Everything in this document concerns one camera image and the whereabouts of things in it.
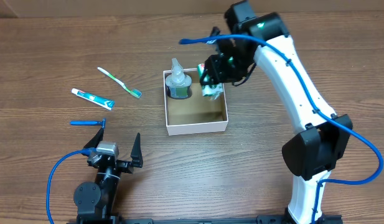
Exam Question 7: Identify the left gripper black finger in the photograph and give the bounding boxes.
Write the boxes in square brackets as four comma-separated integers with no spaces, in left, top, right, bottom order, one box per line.
[130,133,143,168]
[83,128,104,149]

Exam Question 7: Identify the blue disposable razor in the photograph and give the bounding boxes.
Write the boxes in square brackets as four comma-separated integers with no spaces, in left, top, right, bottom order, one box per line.
[70,118,106,128]

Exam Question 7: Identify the teal white toothpaste tube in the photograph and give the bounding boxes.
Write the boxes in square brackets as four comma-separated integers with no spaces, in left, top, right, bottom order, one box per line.
[71,88,115,111]

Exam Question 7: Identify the green soap bar pack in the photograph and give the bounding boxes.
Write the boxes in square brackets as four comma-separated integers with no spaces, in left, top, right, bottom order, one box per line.
[197,63,224,100]

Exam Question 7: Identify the green white toothbrush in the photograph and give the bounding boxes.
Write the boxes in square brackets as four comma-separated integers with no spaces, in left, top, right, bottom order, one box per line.
[97,67,142,99]

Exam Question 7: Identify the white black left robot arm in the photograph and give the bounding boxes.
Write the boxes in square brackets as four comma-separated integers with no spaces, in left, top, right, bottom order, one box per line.
[73,128,143,223]

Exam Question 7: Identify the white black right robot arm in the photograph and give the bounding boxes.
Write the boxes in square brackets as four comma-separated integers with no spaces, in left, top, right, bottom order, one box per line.
[199,1,352,223]

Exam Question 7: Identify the pink open cardboard box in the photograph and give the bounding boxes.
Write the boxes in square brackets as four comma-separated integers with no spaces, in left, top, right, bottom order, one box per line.
[163,68,228,136]

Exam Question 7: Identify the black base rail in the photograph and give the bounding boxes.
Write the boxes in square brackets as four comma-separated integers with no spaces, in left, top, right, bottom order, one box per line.
[67,213,344,224]

